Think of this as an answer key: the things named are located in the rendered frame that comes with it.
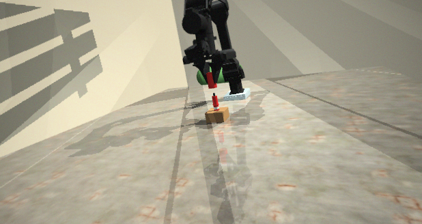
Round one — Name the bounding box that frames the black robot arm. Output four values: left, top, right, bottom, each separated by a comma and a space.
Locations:
182, 0, 245, 95

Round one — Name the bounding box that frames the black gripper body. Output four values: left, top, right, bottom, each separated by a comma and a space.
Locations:
183, 33, 236, 65

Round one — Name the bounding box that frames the brown wooden block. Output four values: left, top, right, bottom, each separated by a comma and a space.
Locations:
205, 107, 229, 123

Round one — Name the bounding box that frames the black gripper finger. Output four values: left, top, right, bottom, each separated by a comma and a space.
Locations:
193, 62, 210, 84
208, 60, 225, 83

